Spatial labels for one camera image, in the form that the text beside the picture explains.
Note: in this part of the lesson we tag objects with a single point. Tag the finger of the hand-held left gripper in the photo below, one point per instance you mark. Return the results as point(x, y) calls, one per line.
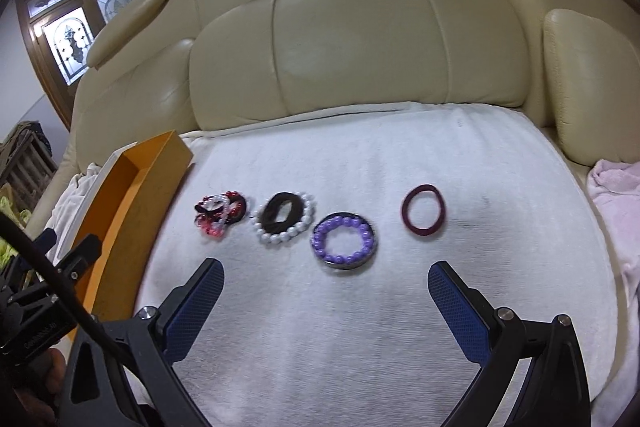
point(44, 239)
point(80, 254)

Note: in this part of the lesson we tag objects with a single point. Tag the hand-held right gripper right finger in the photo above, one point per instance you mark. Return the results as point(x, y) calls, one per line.
point(460, 314)

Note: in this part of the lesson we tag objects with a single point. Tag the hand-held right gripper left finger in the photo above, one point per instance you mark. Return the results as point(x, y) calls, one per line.
point(194, 309)

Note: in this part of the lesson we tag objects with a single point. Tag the orange cardboard box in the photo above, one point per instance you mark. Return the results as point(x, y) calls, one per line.
point(120, 202)

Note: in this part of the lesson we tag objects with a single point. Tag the person's left hand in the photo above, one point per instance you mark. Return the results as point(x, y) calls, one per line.
point(50, 369)

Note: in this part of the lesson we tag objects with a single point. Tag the yellow green cloth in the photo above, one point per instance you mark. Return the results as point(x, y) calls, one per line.
point(7, 217)

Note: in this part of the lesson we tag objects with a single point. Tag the white blanket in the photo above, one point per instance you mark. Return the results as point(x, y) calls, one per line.
point(70, 202)

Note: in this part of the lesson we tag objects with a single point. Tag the wooden crate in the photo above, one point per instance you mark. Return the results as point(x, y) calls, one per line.
point(25, 162)

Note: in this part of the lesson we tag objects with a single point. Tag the light pink cloth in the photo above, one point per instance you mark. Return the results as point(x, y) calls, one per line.
point(617, 212)

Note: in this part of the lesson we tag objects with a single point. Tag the wooden stained glass window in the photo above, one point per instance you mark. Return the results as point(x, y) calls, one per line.
point(65, 37)

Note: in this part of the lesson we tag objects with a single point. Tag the cream leather sofa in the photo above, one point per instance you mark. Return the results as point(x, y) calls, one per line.
point(350, 47)

